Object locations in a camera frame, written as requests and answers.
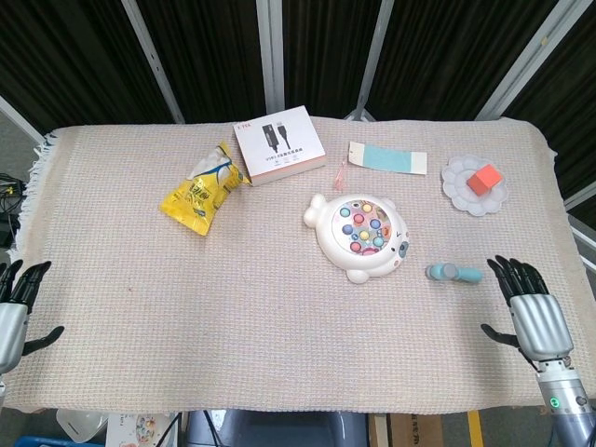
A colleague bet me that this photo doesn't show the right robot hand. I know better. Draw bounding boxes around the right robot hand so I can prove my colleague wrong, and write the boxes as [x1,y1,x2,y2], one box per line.
[480,254,575,373]

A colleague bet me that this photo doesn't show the white fish pop toy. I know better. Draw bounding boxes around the white fish pop toy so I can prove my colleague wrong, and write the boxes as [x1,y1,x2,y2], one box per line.
[303,193,412,285]

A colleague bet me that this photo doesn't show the brown cardboard box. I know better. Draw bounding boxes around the brown cardboard box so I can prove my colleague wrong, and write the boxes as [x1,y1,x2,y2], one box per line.
[368,413,444,447]

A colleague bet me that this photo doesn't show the black cable bundle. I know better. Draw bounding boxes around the black cable bundle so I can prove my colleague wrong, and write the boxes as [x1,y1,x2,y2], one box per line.
[0,172,27,248]

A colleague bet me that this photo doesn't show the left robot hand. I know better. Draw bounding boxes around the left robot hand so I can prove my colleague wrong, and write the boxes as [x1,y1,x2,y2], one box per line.
[0,259,65,375]

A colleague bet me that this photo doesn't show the white cable product box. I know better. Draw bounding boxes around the white cable product box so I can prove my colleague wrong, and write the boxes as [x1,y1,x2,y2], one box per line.
[232,105,327,187]

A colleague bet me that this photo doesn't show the white flower paint palette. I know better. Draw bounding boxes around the white flower paint palette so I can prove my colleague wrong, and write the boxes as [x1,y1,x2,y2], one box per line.
[440,156,508,217]

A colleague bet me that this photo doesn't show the beige woven tablecloth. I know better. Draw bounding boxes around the beige woven tablecloth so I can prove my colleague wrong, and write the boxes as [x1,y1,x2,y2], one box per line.
[2,115,596,414]

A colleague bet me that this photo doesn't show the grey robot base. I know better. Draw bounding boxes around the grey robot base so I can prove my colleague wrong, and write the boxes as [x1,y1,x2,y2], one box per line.
[185,409,370,447]

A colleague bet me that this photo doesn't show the printed white carton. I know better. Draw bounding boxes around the printed white carton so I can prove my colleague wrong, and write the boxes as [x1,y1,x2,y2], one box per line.
[105,413,181,447]

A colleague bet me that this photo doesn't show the white plastic device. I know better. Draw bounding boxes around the white plastic device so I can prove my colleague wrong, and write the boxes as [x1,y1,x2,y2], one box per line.
[56,409,109,444]

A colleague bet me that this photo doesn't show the teal cylinder handle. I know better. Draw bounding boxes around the teal cylinder handle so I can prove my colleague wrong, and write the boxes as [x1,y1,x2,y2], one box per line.
[425,262,484,285]

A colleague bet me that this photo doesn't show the yellow snack bag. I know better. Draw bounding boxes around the yellow snack bag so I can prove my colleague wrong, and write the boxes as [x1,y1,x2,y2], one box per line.
[159,141,253,237]

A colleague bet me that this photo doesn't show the blue and cream bookmark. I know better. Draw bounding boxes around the blue and cream bookmark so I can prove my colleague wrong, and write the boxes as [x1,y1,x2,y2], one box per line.
[346,141,428,176]

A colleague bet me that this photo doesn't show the orange cube block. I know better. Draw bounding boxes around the orange cube block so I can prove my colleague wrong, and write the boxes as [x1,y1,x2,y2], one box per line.
[467,163,505,196]

